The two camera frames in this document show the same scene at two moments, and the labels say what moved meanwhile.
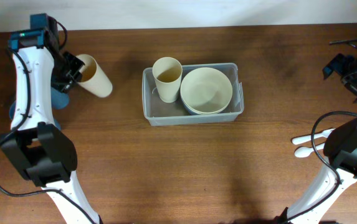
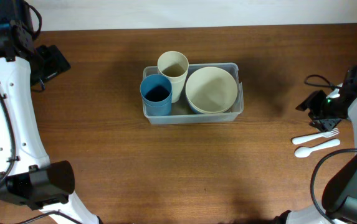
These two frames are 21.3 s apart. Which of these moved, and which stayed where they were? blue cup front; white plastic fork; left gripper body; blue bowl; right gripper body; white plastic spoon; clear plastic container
Moved: blue cup front; left gripper body; blue bowl; right gripper body
Stayed: white plastic fork; clear plastic container; white plastic spoon
